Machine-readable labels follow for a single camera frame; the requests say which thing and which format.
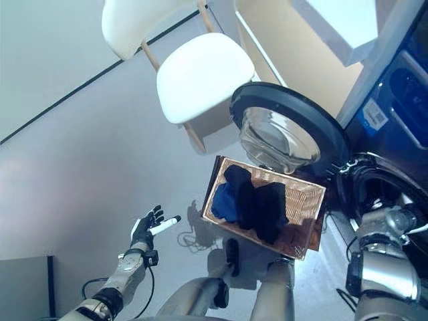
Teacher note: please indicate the white chair with wooden legs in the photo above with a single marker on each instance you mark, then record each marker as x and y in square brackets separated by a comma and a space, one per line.
[200, 73]

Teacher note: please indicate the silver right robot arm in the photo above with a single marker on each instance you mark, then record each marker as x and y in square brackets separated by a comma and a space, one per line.
[384, 274]

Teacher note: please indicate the black garment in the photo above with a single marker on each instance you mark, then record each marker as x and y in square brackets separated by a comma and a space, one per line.
[242, 197]
[271, 214]

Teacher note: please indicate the grey box with dark edge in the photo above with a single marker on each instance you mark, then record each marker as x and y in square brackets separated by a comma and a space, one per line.
[23, 287]

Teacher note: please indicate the blue energy label sticker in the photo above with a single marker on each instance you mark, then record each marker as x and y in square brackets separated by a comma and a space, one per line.
[374, 113]

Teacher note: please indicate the dark washing machine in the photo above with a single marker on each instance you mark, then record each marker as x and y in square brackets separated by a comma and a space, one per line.
[401, 117]

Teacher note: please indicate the white cabinet side panel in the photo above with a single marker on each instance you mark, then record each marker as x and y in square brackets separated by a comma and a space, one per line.
[378, 67]

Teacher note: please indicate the blue garment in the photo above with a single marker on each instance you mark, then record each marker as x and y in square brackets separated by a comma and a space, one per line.
[224, 204]

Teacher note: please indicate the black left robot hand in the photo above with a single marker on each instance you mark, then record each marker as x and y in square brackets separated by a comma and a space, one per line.
[142, 232]

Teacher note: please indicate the white counter cabinet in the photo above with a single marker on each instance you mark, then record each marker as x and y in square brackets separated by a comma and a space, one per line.
[301, 50]

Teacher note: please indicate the silver right robot leg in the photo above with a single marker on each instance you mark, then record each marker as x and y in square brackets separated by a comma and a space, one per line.
[274, 291]

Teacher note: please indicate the round washing machine door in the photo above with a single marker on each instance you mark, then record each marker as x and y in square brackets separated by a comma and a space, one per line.
[301, 103]

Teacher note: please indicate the wicker laundry basket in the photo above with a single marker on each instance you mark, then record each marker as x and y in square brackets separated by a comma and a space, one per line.
[301, 197]

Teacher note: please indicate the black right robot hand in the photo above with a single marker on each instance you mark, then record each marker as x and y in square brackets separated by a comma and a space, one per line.
[422, 220]

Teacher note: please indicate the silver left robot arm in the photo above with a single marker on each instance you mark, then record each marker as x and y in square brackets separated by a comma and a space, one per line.
[123, 277]

